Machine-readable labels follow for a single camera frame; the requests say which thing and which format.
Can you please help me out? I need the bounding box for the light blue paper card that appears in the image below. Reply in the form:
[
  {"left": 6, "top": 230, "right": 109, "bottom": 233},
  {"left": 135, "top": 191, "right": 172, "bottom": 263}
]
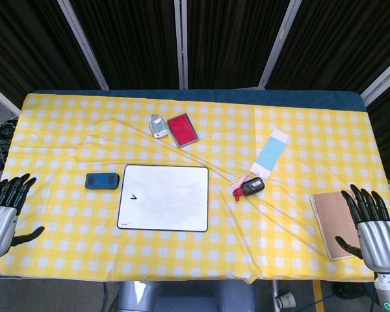
[{"left": 249, "top": 128, "right": 291, "bottom": 179}]

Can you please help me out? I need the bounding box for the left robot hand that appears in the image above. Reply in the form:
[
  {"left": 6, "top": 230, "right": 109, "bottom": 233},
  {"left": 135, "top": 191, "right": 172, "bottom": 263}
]
[{"left": 0, "top": 173, "right": 46, "bottom": 259}]

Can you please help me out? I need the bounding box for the yellow white checkered tablecloth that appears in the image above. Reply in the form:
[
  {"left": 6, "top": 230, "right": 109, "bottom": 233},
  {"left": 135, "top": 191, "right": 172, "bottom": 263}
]
[{"left": 0, "top": 92, "right": 390, "bottom": 284}]

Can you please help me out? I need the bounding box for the brown notebook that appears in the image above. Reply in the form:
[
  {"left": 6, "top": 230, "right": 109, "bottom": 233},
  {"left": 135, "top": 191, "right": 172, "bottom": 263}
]
[{"left": 309, "top": 190, "right": 365, "bottom": 261}]

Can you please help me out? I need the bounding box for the white metal partition post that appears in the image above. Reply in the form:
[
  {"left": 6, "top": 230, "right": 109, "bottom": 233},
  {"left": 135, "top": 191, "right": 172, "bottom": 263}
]
[
  {"left": 173, "top": 0, "right": 189, "bottom": 90},
  {"left": 359, "top": 51, "right": 390, "bottom": 105},
  {"left": 257, "top": 0, "right": 302, "bottom": 90},
  {"left": 57, "top": 0, "right": 110, "bottom": 91},
  {"left": 0, "top": 79, "right": 21, "bottom": 115}
]

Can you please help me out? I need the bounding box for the small grey-green device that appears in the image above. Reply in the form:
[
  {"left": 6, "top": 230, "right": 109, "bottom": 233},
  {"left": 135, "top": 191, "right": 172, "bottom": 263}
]
[{"left": 149, "top": 113, "right": 169, "bottom": 140}]

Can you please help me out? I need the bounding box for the white drawing board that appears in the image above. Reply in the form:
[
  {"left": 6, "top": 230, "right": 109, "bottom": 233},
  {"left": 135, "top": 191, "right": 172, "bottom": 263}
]
[{"left": 116, "top": 164, "right": 210, "bottom": 233}]

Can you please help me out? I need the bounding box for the black cable bundle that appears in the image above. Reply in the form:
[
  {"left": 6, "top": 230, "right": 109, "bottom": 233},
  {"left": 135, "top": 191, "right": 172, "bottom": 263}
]
[{"left": 0, "top": 107, "right": 19, "bottom": 144}]

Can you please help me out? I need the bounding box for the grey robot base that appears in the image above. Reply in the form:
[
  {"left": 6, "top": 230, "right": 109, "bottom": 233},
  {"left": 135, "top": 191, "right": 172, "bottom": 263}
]
[{"left": 116, "top": 280, "right": 257, "bottom": 312}]

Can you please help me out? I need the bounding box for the black box with label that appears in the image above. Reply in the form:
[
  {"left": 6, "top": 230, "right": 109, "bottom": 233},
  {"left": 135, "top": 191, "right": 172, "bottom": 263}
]
[{"left": 240, "top": 177, "right": 266, "bottom": 196}]

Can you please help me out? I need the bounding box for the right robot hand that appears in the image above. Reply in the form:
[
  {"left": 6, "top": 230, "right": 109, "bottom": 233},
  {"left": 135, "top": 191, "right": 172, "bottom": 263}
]
[{"left": 335, "top": 184, "right": 390, "bottom": 273}]

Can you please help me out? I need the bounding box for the red stamp pad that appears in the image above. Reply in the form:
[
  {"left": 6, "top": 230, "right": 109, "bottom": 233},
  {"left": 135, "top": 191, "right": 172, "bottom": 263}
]
[{"left": 166, "top": 114, "right": 200, "bottom": 148}]

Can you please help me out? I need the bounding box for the white paper cup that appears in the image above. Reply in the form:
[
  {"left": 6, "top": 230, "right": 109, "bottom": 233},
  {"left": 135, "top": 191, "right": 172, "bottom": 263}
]
[{"left": 276, "top": 291, "right": 296, "bottom": 309}]

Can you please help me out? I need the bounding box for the blue board eraser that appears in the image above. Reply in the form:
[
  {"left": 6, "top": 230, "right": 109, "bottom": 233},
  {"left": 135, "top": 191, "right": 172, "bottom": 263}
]
[{"left": 84, "top": 172, "right": 120, "bottom": 191}]

